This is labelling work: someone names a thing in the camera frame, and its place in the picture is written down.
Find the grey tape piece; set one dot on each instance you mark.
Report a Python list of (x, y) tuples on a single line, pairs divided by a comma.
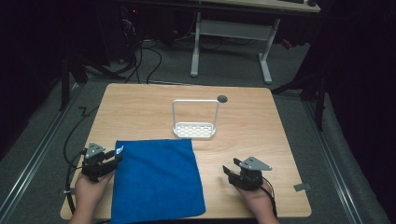
[(302, 187)]

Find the person's left hand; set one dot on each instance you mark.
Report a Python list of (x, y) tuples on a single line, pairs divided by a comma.
[(91, 193)]

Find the white-legged desk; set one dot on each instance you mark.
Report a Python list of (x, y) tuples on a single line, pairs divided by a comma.
[(246, 31)]

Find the blue cloth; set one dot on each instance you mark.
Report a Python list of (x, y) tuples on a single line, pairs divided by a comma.
[(157, 180)]

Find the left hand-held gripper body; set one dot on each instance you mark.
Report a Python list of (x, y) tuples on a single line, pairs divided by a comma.
[(93, 161)]

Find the white towel rack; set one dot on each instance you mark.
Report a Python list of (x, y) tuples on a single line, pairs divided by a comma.
[(195, 119)]

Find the metal floor rail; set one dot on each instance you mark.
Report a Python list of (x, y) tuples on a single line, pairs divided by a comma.
[(31, 158), (333, 161)]

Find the person's right hand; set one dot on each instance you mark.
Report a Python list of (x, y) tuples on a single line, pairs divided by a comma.
[(257, 200)]

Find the black metal stand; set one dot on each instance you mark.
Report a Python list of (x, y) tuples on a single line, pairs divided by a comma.
[(311, 93), (70, 84)]

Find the round grey table grommet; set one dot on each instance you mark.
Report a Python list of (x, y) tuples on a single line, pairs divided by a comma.
[(222, 99)]

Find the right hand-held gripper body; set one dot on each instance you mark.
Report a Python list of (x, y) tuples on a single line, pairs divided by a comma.
[(250, 174)]

